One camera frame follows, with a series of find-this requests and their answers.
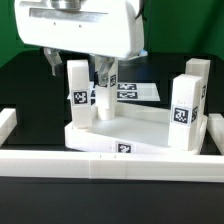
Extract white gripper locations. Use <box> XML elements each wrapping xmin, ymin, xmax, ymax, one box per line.
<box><xmin>14</xmin><ymin>0</ymin><xmax>144</xmax><ymax>88</ymax></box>

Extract white desk top tray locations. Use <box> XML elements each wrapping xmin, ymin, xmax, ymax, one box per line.
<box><xmin>65</xmin><ymin>103</ymin><xmax>207</xmax><ymax>155</ymax></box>

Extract fiducial marker sheet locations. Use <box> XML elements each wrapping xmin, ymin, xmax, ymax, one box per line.
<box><xmin>67</xmin><ymin>81</ymin><xmax>161</xmax><ymax>102</ymax></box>

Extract white left fence block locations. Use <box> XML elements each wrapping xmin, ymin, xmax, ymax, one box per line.
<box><xmin>0</xmin><ymin>108</ymin><xmax>17</xmax><ymax>146</ymax></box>

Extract white fence block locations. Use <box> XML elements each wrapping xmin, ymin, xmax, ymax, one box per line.
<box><xmin>0</xmin><ymin>108</ymin><xmax>17</xmax><ymax>146</ymax></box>
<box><xmin>208</xmin><ymin>113</ymin><xmax>224</xmax><ymax>156</ymax></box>

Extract white front fence bar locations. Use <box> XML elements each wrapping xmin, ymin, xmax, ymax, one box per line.
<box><xmin>0</xmin><ymin>150</ymin><xmax>224</xmax><ymax>183</ymax></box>

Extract white right fence block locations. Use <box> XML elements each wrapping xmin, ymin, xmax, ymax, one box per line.
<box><xmin>208</xmin><ymin>113</ymin><xmax>224</xmax><ymax>156</ymax></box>

